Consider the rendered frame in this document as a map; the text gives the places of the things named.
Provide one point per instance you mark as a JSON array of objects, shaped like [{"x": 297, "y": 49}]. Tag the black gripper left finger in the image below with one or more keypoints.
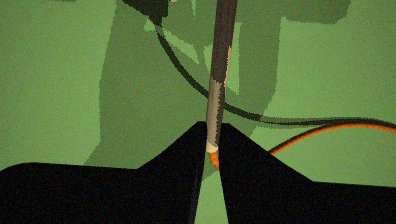
[{"x": 164, "y": 190}]

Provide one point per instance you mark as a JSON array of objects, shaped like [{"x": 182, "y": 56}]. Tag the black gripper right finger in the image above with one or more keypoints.
[{"x": 260, "y": 189}]

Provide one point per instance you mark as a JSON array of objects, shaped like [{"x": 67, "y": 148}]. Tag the wooden stick with orange cord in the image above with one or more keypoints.
[{"x": 221, "y": 52}]

